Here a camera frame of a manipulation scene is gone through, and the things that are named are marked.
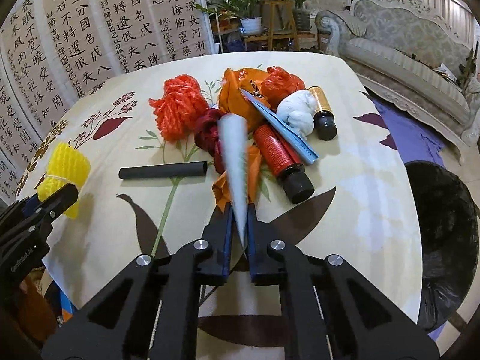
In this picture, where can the dark red plastic bag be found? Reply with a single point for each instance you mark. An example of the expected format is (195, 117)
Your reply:
(207, 138)

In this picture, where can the wooden plant stand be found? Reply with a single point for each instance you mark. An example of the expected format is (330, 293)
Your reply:
(279, 31)

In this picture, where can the orange plastic bag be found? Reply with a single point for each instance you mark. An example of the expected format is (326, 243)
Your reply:
(231, 100)

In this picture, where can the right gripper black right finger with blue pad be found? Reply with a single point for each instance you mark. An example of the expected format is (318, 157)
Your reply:
(330, 309)

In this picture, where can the plant in white pot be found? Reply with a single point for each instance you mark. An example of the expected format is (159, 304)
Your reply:
(244, 10)

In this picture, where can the black foam tube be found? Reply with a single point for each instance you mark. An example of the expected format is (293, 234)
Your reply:
(164, 171)

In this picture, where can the floral tablecloth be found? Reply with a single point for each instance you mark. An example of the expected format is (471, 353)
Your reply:
(362, 208)

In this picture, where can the white paper cone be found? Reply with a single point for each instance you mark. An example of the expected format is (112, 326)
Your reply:
(233, 142)

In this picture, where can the bright red plastic bag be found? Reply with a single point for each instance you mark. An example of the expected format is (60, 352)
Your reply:
(278, 85)

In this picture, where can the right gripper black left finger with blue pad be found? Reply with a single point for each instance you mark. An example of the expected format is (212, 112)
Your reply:
(150, 309)

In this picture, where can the yellow foam fruit net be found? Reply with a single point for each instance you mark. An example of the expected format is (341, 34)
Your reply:
(67, 165)

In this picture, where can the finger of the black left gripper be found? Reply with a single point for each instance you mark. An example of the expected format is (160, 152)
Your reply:
(52, 207)

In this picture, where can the white crumpled tissue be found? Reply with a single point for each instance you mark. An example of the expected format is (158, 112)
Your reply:
(297, 111)

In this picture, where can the black trash bag bin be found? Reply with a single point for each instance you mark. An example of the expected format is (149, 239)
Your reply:
(449, 228)

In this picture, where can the gold bottle black cap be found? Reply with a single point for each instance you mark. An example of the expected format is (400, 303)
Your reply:
(323, 119)

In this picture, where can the ornate grey white sofa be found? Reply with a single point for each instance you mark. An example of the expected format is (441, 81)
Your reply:
(406, 53)

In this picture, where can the red foam fruit net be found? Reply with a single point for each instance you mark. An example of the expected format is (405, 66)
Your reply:
(181, 105)

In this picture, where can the purple cloth on floor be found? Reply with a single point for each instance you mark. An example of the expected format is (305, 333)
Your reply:
(414, 140)

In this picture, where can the red bottle black cap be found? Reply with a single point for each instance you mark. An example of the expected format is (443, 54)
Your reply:
(284, 164)

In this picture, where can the calligraphy screen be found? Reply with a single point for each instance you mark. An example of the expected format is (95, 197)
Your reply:
(54, 52)

